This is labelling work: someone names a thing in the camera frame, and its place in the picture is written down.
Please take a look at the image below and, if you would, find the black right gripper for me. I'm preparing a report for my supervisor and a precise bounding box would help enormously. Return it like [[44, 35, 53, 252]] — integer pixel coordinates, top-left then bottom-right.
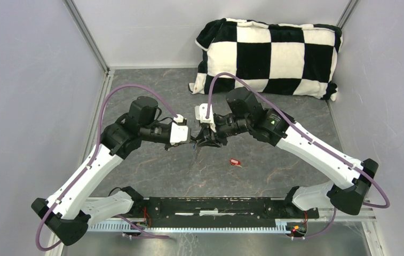
[[196, 115, 251, 149]]

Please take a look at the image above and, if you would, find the silver metal key holder plate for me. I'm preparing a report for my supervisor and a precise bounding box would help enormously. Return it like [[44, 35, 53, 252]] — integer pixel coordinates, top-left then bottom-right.
[[188, 147, 202, 171]]

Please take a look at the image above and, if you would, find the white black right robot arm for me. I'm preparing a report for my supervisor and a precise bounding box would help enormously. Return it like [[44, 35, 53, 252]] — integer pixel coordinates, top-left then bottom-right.
[[195, 87, 378, 218]]

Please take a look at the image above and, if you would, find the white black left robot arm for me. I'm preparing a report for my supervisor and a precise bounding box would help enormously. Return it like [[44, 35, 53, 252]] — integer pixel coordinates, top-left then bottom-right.
[[31, 96, 191, 246]]

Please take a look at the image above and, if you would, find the red tag key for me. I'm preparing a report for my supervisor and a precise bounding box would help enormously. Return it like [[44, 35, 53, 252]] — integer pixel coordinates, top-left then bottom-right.
[[229, 158, 242, 167]]

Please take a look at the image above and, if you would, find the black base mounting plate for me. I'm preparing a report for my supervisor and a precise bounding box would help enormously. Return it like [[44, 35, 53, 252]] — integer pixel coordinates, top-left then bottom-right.
[[125, 197, 319, 228]]

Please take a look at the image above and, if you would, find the black white checkered pillow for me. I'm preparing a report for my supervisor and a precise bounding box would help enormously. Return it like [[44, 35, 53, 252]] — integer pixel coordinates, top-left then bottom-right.
[[188, 18, 343, 101]]

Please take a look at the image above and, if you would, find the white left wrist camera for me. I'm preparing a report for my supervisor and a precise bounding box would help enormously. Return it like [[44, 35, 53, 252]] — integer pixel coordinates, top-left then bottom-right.
[[169, 114, 191, 145]]

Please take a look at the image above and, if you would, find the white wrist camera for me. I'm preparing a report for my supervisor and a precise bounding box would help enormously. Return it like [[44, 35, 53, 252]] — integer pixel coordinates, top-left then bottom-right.
[[194, 103, 216, 133], [169, 114, 191, 145]]

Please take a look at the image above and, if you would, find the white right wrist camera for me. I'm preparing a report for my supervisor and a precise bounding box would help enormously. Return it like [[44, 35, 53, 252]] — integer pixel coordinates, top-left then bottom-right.
[[194, 103, 216, 133]]

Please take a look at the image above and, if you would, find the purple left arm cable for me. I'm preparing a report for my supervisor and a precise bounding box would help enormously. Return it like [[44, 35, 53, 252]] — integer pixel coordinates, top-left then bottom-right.
[[35, 83, 179, 252]]

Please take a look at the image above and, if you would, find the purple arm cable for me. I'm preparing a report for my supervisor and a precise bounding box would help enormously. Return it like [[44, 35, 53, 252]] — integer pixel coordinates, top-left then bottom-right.
[[35, 83, 179, 252], [205, 72, 391, 240]]

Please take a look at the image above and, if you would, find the white toothed cable duct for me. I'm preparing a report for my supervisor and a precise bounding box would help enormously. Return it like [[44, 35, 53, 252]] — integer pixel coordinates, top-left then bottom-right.
[[88, 220, 290, 234]]

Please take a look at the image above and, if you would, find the aluminium frame rail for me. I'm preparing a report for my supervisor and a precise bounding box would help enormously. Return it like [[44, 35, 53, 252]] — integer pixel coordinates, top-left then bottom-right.
[[85, 197, 376, 222]]

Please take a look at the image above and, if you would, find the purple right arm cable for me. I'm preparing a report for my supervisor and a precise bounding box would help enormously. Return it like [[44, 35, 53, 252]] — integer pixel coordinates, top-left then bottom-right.
[[205, 72, 391, 240]]

